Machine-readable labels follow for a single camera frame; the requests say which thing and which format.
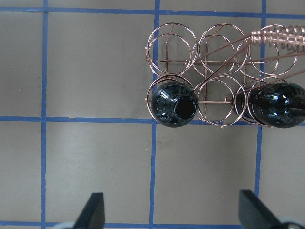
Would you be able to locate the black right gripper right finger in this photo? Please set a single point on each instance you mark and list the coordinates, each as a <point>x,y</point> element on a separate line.
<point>254,214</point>

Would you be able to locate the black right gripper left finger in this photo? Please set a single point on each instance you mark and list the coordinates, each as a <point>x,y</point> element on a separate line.
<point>93,213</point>

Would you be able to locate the dark wine bottle in basket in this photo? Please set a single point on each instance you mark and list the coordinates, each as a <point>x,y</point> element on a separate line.
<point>174,104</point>

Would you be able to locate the copper wire wine basket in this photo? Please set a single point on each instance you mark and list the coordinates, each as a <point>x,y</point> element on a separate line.
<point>222,63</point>

